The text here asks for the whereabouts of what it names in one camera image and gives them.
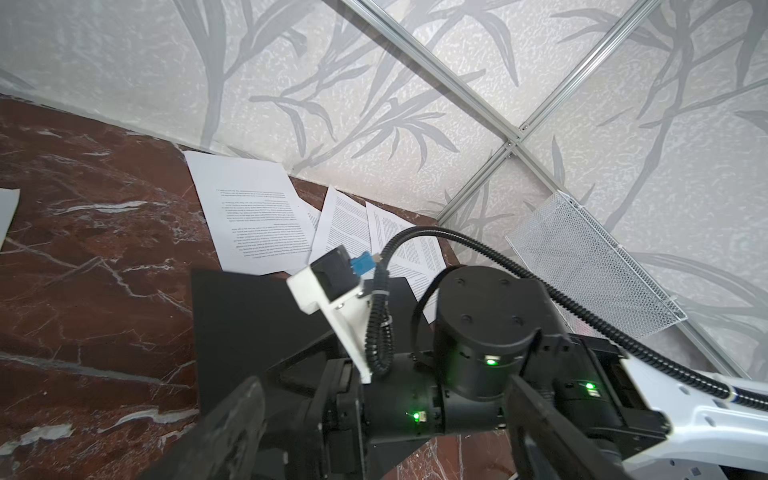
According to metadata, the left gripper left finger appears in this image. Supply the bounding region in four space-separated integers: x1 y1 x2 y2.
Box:
140 376 266 479

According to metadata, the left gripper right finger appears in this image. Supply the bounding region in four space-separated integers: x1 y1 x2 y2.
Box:
504 375 630 479

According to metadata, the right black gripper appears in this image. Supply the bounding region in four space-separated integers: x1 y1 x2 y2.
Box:
263 344 503 479

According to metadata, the beige black ring binder folder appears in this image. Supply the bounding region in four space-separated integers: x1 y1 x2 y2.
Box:
191 270 428 479

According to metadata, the printed paper sheet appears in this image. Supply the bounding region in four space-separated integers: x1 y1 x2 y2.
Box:
309 187 372 263
0 188 20 247

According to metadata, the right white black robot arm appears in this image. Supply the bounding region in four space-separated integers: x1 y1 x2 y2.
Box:
269 266 767 479

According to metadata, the right back printed sheet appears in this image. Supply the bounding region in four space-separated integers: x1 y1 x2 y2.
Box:
366 203 446 300

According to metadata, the bottom hidden printed sheet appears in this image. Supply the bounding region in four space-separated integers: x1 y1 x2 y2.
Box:
300 199 321 231

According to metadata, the centre back printed sheet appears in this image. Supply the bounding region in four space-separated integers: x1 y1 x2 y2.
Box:
184 151 314 275

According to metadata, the right black corrugated cable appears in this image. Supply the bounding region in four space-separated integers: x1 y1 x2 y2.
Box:
364 226 768 412

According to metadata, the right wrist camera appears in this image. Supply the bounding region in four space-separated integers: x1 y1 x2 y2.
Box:
287 246 377 384

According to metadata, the white wire mesh basket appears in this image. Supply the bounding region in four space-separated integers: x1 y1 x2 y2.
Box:
505 192 688 340

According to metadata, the aluminium cage frame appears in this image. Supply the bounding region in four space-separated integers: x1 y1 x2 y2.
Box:
341 0 751 379

